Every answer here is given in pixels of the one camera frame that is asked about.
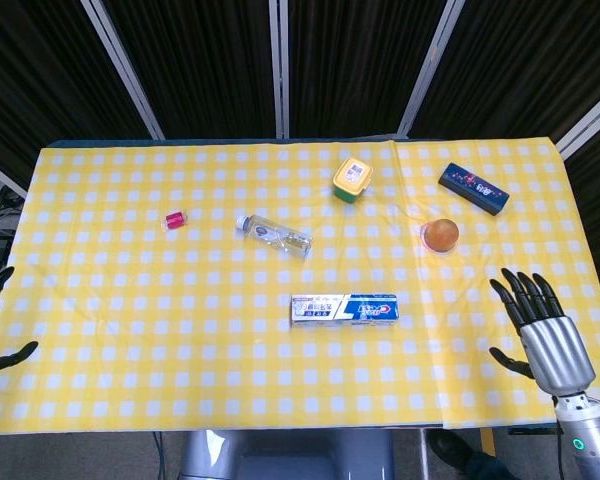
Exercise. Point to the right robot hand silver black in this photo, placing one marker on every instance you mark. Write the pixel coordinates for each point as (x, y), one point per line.
(555, 345)

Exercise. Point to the white blue toothpaste box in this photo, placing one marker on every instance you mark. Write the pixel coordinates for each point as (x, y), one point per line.
(345, 310)

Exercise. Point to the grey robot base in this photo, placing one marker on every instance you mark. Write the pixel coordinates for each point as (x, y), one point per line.
(280, 457)

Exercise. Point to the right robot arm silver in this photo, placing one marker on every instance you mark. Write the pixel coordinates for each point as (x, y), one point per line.
(585, 435)

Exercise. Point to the dark blue long box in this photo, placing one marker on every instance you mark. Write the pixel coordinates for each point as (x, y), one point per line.
(472, 187)

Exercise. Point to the black folding screen panel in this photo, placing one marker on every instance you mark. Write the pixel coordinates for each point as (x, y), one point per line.
(205, 65)
(40, 70)
(597, 215)
(520, 65)
(360, 65)

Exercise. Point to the black leather shoe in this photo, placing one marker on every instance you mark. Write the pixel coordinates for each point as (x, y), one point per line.
(447, 450)

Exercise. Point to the orange jelly cup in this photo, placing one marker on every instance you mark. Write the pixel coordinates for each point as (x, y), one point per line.
(441, 235)

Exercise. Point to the small pink wrapped candy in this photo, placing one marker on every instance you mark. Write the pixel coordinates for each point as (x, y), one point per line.
(174, 220)

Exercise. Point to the yellow lidded green container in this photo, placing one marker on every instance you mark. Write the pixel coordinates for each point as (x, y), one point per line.
(352, 177)

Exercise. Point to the clear plastic water bottle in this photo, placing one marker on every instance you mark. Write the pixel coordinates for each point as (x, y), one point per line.
(275, 237)

